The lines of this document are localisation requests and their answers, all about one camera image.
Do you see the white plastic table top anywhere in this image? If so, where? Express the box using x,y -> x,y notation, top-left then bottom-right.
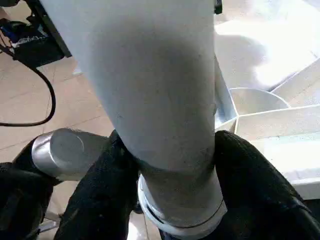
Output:
137,0 -> 320,239

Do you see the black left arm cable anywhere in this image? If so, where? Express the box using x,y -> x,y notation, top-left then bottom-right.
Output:
0,43 -> 57,127

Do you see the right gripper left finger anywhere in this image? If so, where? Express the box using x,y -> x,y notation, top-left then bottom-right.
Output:
53,129 -> 140,240

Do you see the white plastic table leg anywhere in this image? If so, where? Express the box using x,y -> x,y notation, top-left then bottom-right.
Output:
39,0 -> 229,229

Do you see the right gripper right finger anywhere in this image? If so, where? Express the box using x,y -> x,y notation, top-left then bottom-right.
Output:
213,129 -> 320,240

